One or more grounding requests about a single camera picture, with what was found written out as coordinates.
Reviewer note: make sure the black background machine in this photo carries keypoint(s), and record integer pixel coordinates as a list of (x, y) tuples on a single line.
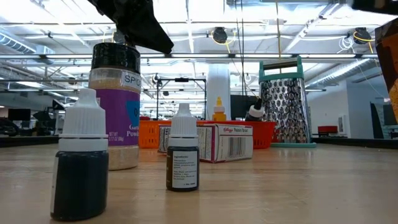
[(49, 121)]

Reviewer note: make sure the yellow squeeze bottle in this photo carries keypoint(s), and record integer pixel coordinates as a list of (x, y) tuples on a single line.
[(219, 116)]

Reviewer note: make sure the purple Raisin Bran box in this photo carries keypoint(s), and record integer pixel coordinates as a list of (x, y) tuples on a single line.
[(224, 143)]

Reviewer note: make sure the black metal frame rig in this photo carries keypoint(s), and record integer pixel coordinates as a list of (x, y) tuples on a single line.
[(182, 80)]

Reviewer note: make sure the dark dropper bottle white cap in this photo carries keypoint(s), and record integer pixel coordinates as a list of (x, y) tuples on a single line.
[(79, 183)]

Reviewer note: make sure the red plastic basket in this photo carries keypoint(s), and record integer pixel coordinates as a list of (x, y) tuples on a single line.
[(262, 133)]

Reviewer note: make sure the red storage bin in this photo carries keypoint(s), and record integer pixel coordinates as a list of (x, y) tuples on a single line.
[(327, 129)]

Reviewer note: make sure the dropper bottle with ingredients label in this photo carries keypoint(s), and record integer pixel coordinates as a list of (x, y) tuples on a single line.
[(183, 169)]

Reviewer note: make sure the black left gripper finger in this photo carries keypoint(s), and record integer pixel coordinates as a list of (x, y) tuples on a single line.
[(146, 34)]

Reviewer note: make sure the black monitor screen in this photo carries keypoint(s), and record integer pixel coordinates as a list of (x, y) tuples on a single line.
[(241, 107)]

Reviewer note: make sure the black Chefmaster food colour bottle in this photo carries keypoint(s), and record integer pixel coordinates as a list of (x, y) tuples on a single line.
[(255, 112)]

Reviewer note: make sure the garlic powder jar purple label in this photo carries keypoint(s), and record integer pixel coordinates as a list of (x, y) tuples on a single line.
[(118, 118)]

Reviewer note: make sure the black background monitor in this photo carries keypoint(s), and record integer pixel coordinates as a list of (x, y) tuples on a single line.
[(19, 114)]

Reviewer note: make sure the orange plastic basket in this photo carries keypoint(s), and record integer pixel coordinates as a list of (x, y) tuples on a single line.
[(149, 133)]

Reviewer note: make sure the white building column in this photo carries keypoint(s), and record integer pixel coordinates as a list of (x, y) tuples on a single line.
[(217, 84)]

